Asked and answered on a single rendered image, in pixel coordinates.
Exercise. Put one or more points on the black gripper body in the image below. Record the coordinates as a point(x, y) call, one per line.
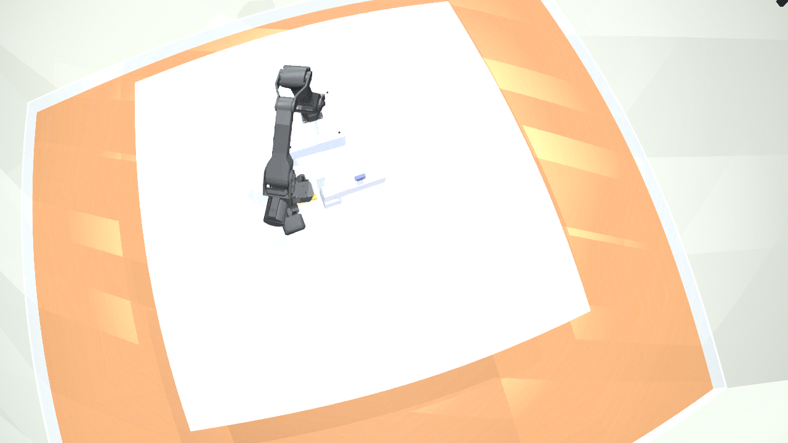
point(293, 223)

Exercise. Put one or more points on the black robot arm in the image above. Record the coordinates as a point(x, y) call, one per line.
point(279, 171)

